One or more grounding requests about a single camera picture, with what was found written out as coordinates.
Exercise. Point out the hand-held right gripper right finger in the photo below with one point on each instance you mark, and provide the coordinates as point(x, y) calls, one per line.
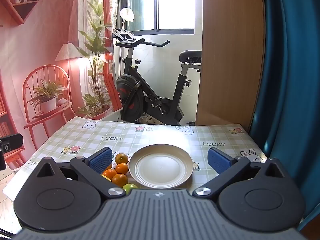
point(220, 161)

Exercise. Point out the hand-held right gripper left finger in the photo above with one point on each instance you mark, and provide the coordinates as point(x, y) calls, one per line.
point(100, 160)

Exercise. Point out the yellow lemon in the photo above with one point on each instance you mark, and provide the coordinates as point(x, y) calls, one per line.
point(106, 178)

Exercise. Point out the greenish orange mandarin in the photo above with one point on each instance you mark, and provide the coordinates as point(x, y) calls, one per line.
point(121, 158)

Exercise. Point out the green round fruit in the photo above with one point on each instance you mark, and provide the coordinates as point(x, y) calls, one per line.
point(130, 188)

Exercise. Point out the beige round plate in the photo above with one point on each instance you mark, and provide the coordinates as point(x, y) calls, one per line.
point(160, 166)

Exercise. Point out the dark bag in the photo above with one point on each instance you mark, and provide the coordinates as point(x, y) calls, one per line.
point(191, 123)

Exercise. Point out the green checkered tablecloth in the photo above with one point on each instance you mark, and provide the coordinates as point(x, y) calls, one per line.
point(162, 135)

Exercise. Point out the black exercise bike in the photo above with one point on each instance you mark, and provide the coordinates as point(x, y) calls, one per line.
point(132, 97)

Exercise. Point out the wooden cabinet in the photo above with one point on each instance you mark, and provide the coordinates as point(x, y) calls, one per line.
point(230, 55)

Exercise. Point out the teal curtain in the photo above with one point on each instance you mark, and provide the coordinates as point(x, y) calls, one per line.
point(287, 67)

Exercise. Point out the white round lamp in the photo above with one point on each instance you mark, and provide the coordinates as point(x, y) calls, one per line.
point(127, 14)

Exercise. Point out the window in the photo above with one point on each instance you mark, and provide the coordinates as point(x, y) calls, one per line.
point(175, 5)

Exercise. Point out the red room wall poster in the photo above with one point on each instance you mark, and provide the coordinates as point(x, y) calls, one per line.
point(50, 30)

